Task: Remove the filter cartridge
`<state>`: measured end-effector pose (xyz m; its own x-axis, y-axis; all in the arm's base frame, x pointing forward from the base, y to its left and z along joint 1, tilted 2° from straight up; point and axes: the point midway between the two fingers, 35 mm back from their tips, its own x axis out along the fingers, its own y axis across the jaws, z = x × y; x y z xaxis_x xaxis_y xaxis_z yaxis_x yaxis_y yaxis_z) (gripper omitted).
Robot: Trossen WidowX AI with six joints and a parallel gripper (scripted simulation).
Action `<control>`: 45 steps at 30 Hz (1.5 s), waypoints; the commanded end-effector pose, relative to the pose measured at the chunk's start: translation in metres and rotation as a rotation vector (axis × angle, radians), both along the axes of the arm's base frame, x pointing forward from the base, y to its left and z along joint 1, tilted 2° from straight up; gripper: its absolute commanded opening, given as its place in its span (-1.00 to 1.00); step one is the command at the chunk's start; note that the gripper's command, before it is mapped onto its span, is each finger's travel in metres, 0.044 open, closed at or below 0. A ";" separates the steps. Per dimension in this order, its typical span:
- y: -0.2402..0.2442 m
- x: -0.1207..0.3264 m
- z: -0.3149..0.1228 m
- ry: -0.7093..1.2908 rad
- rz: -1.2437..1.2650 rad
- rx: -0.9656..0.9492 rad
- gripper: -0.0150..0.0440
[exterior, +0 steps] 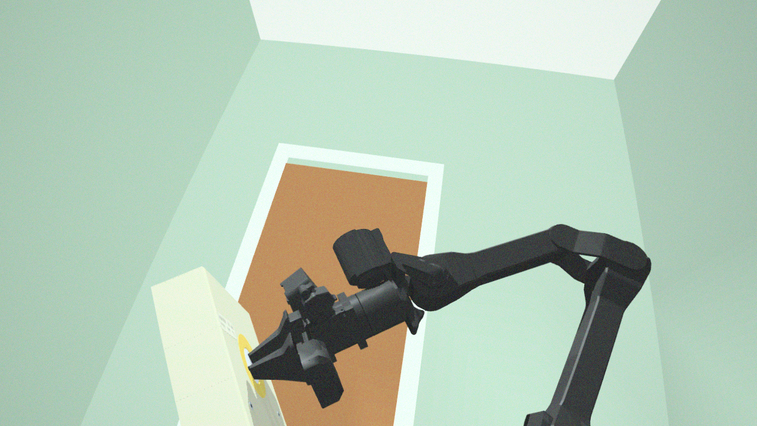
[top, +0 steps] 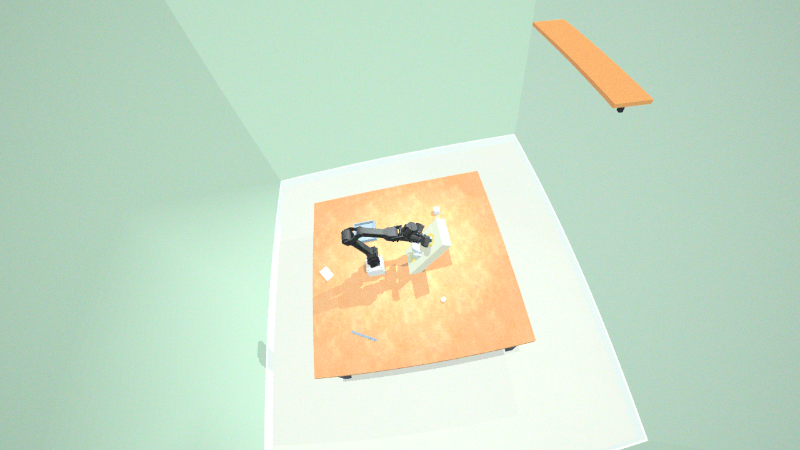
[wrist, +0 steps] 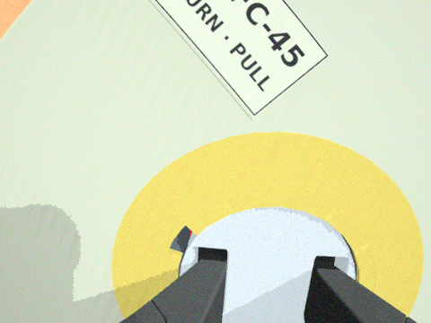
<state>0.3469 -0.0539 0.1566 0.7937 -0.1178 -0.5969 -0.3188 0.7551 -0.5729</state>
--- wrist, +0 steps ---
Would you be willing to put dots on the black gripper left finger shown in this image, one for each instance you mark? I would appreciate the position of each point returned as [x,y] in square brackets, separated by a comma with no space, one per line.
[196,297]

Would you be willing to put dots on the white cylinder with two slots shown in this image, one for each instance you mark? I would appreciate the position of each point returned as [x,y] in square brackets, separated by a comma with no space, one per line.
[270,252]

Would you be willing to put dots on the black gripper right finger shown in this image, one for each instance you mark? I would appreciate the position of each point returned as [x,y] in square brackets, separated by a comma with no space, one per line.
[334,297]

